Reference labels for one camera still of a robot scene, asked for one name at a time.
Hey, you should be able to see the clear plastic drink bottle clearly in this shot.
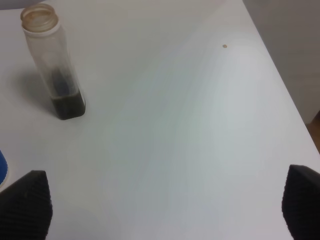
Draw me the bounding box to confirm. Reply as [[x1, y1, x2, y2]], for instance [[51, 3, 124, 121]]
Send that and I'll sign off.
[[20, 3, 86, 120]]

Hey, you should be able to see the blue sleeved clear cup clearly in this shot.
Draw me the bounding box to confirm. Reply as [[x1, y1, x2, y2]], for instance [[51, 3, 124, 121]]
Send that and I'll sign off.
[[0, 151, 9, 188]]

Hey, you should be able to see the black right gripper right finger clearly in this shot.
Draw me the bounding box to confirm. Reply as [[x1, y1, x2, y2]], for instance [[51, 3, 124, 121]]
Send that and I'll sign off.
[[281, 164, 320, 240]]

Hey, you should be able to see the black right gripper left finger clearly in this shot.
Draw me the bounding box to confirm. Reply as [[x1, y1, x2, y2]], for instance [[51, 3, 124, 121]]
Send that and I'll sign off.
[[0, 170, 53, 240]]

